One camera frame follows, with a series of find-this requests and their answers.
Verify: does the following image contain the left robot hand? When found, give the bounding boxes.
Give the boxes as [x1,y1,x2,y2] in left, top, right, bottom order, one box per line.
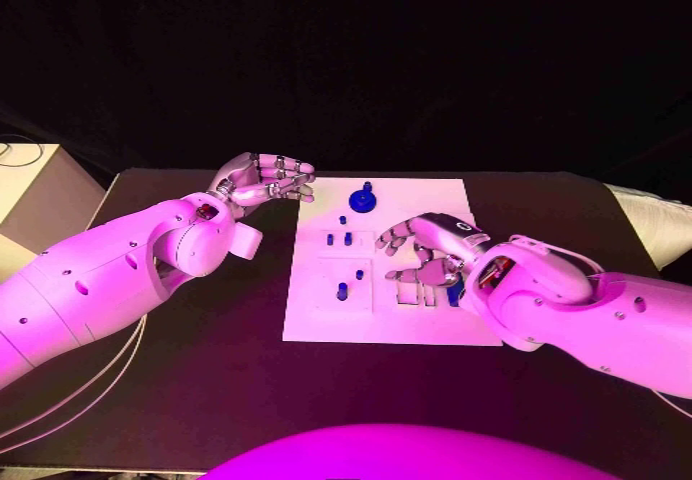
[206,151,317,219]

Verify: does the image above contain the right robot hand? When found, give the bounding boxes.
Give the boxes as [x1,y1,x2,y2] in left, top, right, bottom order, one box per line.
[373,212,492,289]

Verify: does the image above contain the white task board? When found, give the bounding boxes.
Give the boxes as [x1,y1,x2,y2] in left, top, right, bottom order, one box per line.
[281,177,504,347]

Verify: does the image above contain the blue block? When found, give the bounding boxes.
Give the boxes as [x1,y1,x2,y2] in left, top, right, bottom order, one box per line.
[445,276,467,309]

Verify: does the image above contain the white cabinet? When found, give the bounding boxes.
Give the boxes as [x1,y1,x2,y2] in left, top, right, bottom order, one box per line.
[0,143,108,283]

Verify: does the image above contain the white cloth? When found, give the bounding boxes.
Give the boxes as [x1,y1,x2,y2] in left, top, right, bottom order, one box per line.
[603,182,692,271]

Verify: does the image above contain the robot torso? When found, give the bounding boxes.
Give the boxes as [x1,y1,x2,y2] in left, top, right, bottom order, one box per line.
[197,423,623,480]

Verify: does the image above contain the white cable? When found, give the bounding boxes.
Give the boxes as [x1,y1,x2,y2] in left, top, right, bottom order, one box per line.
[0,313,147,440]
[650,388,692,420]
[0,318,148,455]

